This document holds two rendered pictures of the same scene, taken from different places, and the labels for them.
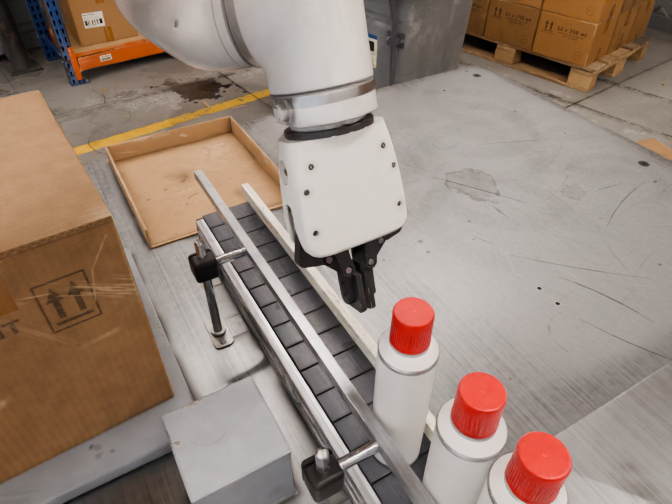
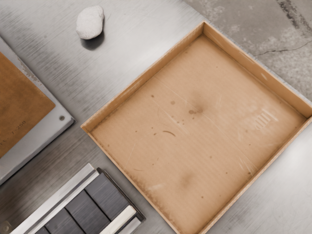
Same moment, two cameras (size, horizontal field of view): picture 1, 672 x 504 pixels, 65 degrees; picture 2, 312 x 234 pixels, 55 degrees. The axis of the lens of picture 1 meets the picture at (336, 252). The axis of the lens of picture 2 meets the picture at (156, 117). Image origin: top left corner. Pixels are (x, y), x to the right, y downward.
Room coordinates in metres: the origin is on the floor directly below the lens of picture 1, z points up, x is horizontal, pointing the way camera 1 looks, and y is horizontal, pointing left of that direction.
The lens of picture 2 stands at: (0.77, 0.12, 1.34)
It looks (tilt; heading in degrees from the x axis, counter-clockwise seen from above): 71 degrees down; 86
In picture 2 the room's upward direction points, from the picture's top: 11 degrees counter-clockwise
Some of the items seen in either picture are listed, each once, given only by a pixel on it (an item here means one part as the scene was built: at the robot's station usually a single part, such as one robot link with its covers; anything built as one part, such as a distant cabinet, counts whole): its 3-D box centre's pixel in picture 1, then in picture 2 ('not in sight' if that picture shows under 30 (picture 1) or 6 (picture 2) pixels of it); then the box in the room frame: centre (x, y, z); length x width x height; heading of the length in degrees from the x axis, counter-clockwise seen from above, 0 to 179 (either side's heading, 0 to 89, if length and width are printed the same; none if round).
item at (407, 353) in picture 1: (402, 388); not in sight; (0.28, -0.06, 0.98); 0.05 x 0.05 x 0.20
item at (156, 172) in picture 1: (196, 173); (197, 123); (0.84, 0.26, 0.85); 0.30 x 0.26 x 0.04; 30
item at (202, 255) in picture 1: (225, 283); not in sight; (0.49, 0.14, 0.91); 0.07 x 0.03 x 0.16; 120
